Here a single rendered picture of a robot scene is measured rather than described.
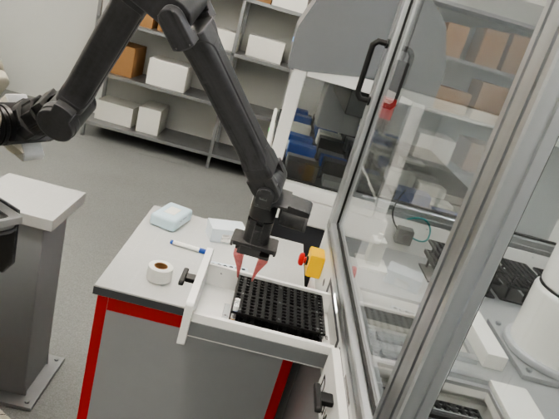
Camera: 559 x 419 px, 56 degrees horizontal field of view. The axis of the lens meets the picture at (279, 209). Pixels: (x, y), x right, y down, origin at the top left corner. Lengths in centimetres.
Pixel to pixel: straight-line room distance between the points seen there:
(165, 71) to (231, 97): 409
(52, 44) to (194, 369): 465
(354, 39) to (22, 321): 150
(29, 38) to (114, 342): 465
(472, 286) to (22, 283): 159
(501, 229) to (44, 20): 546
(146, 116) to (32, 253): 340
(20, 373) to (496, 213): 185
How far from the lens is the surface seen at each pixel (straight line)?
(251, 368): 155
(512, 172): 64
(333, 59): 193
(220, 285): 142
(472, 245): 66
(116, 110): 530
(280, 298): 132
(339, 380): 107
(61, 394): 229
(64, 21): 578
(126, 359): 160
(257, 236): 113
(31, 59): 595
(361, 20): 193
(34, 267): 194
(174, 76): 501
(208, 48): 90
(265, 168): 101
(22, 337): 210
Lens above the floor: 154
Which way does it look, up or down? 20 degrees down
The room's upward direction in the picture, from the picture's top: 16 degrees clockwise
